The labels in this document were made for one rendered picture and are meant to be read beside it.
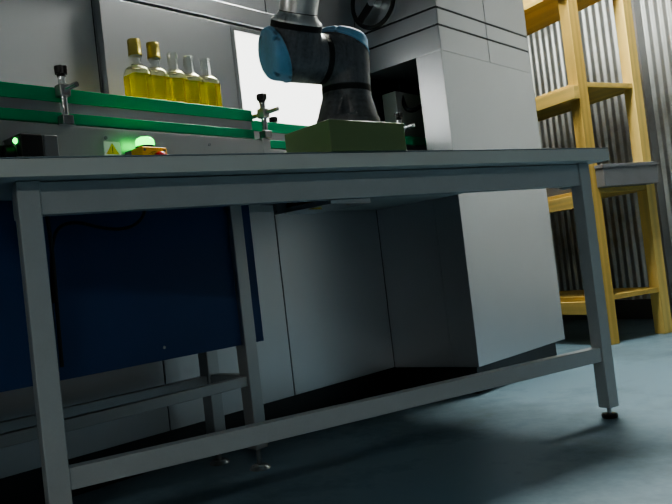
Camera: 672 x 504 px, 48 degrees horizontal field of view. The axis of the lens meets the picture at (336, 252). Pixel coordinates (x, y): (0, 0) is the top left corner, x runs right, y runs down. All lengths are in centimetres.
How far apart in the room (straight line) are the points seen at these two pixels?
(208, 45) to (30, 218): 117
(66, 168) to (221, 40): 117
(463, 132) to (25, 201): 177
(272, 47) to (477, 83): 141
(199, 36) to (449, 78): 92
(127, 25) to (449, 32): 119
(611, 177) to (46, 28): 262
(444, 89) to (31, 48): 139
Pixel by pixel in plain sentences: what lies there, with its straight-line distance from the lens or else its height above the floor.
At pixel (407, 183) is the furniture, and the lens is 179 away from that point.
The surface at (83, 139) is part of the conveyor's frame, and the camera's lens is 177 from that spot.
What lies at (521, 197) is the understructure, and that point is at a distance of 312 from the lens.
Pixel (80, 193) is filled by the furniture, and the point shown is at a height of 69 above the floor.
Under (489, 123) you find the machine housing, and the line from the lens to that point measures 299.
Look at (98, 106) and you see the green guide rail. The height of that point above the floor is 93.
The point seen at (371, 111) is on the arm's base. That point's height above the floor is 85.
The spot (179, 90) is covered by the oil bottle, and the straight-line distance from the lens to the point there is 212.
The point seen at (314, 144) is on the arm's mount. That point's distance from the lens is 169.
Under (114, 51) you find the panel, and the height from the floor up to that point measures 117.
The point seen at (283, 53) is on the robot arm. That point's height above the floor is 97.
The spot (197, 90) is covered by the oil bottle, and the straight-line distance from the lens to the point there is 217.
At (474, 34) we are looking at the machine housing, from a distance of 304.
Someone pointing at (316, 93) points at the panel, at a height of 114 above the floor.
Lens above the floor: 49
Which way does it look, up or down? 2 degrees up
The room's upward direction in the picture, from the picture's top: 7 degrees counter-clockwise
